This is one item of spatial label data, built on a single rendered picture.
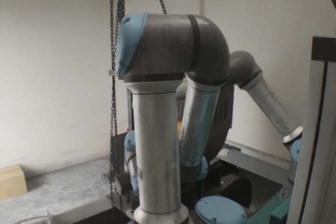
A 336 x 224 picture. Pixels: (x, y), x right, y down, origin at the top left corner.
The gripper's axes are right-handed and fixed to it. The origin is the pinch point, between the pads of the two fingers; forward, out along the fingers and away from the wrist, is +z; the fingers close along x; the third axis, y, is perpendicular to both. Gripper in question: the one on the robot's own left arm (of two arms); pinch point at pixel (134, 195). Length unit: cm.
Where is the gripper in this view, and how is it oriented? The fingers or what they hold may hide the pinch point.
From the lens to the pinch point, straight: 104.7
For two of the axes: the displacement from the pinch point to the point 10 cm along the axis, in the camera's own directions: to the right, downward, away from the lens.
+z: -1.2, 7.9, 6.0
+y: -5.5, -5.6, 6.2
